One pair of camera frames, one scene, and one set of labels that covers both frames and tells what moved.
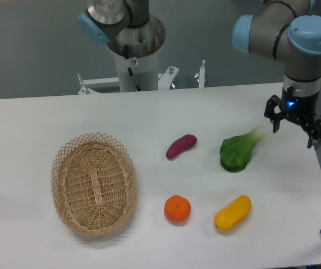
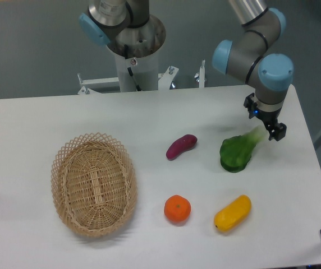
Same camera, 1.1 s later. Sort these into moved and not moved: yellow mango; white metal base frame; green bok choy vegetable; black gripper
Moved: black gripper
Not moved: yellow mango; white metal base frame; green bok choy vegetable
